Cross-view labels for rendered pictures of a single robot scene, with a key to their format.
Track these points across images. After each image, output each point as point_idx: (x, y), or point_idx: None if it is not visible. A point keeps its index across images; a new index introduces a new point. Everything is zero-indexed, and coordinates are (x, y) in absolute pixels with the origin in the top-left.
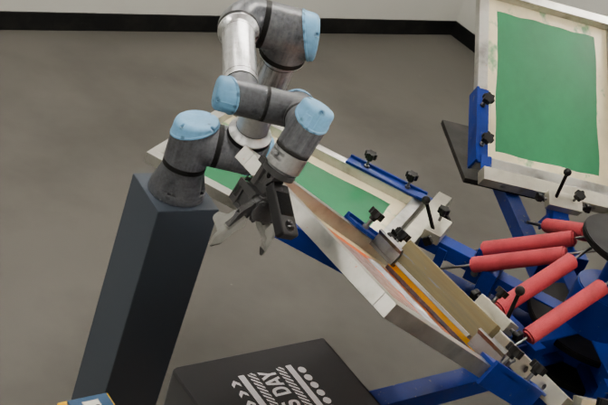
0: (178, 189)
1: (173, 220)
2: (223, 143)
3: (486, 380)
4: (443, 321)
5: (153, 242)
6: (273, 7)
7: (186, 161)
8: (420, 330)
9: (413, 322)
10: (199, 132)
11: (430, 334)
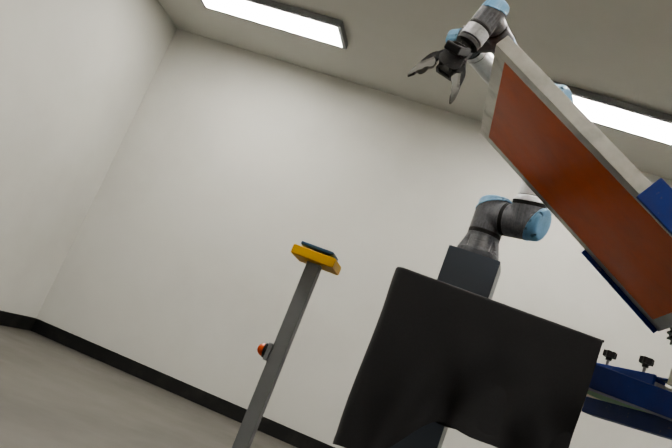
0: (470, 239)
1: (460, 257)
2: (508, 205)
3: (648, 196)
4: None
5: (442, 272)
6: None
7: (479, 218)
8: (540, 79)
9: (529, 65)
10: (490, 195)
11: (553, 90)
